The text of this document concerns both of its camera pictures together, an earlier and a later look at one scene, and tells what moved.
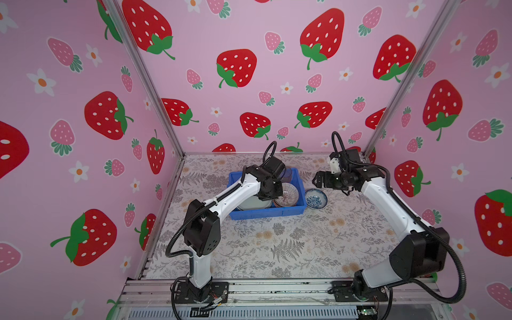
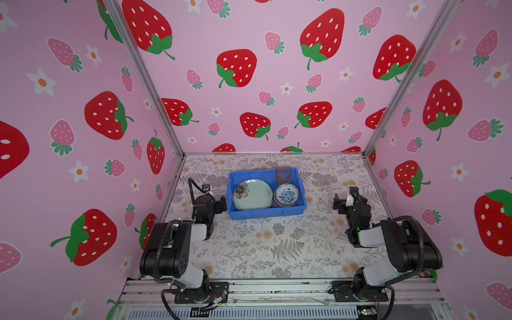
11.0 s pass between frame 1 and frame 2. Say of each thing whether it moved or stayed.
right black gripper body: moved
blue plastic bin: stayed
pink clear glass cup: stayed
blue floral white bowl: moved
